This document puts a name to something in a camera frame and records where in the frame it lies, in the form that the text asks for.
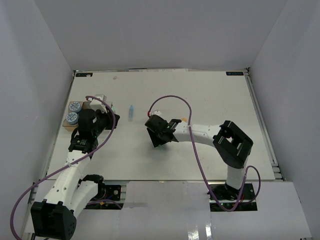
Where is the blue highlighter pen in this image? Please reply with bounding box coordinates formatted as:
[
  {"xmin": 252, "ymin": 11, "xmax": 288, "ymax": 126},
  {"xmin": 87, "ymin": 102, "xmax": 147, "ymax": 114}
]
[{"xmin": 128, "ymin": 105, "xmax": 134, "ymax": 121}]

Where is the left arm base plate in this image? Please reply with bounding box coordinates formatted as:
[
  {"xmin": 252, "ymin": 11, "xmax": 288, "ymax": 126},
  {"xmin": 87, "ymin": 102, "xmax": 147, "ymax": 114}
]
[{"xmin": 90, "ymin": 183, "xmax": 122, "ymax": 202}]

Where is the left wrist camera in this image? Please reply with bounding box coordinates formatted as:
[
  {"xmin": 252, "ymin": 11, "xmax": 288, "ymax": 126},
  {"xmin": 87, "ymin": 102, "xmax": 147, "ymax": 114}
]
[{"xmin": 86, "ymin": 94, "xmax": 107, "ymax": 113}]

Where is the purple cable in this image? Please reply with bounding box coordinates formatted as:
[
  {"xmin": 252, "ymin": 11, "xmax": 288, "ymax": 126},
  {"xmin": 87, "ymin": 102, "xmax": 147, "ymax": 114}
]
[
  {"xmin": 147, "ymin": 94, "xmax": 261, "ymax": 213},
  {"xmin": 9, "ymin": 95, "xmax": 123, "ymax": 238}
]

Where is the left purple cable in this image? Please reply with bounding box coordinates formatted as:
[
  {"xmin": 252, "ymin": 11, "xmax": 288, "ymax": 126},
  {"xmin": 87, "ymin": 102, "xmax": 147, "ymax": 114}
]
[{"xmin": 9, "ymin": 95, "xmax": 123, "ymax": 238}]

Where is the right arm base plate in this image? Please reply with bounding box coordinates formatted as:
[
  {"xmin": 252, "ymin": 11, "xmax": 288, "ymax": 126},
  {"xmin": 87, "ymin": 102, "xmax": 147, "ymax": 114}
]
[{"xmin": 207, "ymin": 183, "xmax": 258, "ymax": 212}]

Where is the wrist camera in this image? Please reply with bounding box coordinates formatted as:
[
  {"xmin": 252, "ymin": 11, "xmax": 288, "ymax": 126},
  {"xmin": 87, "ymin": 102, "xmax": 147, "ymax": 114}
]
[
  {"xmin": 86, "ymin": 94, "xmax": 107, "ymax": 113},
  {"xmin": 147, "ymin": 110, "xmax": 162, "ymax": 117}
]

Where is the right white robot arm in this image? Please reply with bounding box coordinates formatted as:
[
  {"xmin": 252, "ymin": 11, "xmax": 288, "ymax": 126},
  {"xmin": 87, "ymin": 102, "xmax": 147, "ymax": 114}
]
[{"xmin": 145, "ymin": 114, "xmax": 254, "ymax": 200}]

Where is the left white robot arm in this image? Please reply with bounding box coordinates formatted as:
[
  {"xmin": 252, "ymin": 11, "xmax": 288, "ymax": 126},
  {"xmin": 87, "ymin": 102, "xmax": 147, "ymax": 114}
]
[{"xmin": 30, "ymin": 109, "xmax": 120, "ymax": 240}]

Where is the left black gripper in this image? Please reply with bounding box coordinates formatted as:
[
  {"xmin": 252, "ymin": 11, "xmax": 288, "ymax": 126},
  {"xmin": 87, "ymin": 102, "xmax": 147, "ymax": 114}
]
[{"xmin": 92, "ymin": 106, "xmax": 120, "ymax": 137}]

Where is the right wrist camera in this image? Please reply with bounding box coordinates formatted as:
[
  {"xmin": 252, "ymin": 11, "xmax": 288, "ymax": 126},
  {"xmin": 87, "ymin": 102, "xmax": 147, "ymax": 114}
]
[{"xmin": 147, "ymin": 110, "xmax": 162, "ymax": 117}]

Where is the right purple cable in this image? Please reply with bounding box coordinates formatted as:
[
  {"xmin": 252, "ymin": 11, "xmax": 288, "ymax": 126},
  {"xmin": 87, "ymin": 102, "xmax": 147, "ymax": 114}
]
[{"xmin": 147, "ymin": 94, "xmax": 261, "ymax": 213}]

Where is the clear compartment organizer tray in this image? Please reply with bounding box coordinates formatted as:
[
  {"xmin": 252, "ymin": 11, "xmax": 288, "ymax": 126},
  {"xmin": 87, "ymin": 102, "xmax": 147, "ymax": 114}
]
[{"xmin": 62, "ymin": 100, "xmax": 115, "ymax": 133}]

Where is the blue cleaning gel jar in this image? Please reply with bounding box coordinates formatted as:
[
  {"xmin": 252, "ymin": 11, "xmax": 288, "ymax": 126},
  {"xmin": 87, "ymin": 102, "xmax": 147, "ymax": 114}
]
[
  {"xmin": 68, "ymin": 101, "xmax": 83, "ymax": 113},
  {"xmin": 65, "ymin": 112, "xmax": 79, "ymax": 125}
]

